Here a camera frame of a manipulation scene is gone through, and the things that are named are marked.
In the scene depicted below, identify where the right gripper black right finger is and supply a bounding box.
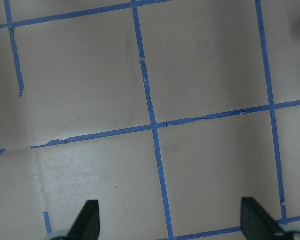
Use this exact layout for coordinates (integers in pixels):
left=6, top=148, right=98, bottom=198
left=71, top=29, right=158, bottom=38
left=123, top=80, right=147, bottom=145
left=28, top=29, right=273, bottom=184
left=240, top=197, right=286, bottom=240

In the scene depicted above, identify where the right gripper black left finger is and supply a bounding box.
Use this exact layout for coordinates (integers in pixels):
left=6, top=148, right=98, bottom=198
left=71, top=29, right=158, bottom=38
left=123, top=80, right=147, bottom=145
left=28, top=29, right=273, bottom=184
left=66, top=200, right=101, bottom=240

